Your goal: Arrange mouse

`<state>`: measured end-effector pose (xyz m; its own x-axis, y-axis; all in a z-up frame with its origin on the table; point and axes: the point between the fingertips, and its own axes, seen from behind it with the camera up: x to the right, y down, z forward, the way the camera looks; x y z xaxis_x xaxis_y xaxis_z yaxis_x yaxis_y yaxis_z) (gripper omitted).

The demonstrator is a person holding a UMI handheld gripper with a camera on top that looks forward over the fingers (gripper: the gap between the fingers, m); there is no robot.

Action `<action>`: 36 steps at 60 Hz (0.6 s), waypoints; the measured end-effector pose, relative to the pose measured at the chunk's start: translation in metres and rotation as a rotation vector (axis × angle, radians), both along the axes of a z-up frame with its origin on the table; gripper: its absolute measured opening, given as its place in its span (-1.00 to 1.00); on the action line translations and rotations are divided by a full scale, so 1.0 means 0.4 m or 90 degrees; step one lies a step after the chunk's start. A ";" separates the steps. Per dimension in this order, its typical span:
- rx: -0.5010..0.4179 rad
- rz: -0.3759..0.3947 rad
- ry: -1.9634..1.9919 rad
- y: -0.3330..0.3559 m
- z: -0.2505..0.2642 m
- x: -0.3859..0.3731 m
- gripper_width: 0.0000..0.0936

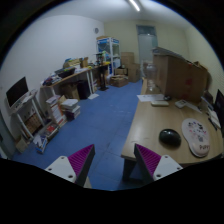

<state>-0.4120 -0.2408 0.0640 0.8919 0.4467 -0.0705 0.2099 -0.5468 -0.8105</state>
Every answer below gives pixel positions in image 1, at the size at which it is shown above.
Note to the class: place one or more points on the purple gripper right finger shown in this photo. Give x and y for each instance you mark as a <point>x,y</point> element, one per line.
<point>153,166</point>

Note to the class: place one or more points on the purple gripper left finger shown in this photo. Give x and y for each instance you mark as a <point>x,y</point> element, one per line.
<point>75,167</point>

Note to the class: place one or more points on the black computer mouse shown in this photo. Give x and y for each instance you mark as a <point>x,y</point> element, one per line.
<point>170,137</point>

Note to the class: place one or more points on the pink patterned mouse pad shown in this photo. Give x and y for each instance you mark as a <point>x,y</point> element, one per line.
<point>196,136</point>

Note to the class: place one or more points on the wooden desk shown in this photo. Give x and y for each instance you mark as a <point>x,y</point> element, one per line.
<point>149,121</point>

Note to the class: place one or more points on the white flat box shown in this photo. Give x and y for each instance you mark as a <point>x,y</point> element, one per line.
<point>159,103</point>

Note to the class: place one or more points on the stack of books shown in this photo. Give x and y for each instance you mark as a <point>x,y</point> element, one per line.
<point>55,112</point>

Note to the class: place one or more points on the white paper sheet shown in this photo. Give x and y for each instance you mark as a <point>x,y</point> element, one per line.
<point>150,97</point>

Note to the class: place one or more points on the white remote control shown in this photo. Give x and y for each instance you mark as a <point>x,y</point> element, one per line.
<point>180,104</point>

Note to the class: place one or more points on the white metal rack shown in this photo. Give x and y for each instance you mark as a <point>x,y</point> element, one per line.
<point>27,113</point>

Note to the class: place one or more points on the long wooden workbench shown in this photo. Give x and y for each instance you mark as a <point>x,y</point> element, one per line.
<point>89,76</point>

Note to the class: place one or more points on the open cardboard box floor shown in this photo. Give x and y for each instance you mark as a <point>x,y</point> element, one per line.
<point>119,80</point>

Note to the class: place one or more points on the large cardboard box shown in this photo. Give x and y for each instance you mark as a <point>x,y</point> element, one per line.
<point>178,77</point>

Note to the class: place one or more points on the clear plastic water jug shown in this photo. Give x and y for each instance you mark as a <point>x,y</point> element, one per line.
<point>151,75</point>

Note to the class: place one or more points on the black computer monitor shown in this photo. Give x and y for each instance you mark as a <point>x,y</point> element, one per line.
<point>18,90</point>

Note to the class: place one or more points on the stacked cardboard boxes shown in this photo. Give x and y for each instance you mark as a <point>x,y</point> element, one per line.
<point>133,69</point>

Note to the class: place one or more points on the blue white shelf cabinet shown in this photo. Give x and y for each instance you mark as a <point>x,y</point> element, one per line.
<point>110,48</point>

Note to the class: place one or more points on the ceiling light tube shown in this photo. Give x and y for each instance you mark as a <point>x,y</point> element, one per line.
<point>135,5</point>

